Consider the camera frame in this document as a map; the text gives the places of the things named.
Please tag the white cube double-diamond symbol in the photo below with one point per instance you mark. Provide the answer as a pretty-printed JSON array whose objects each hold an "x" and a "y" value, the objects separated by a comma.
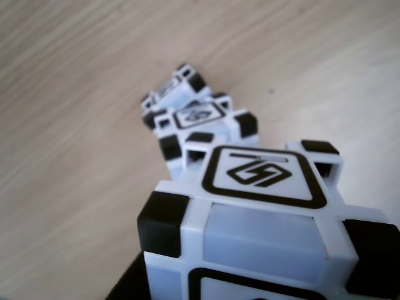
[{"x": 200, "y": 115}]

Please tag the white cube crossed-lines symbol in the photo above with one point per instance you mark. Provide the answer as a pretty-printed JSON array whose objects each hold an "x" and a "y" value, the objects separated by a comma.
[{"x": 170, "y": 90}]

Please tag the white cube lightning symbol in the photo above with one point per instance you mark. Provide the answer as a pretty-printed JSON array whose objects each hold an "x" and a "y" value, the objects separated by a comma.
[{"x": 259, "y": 175}]

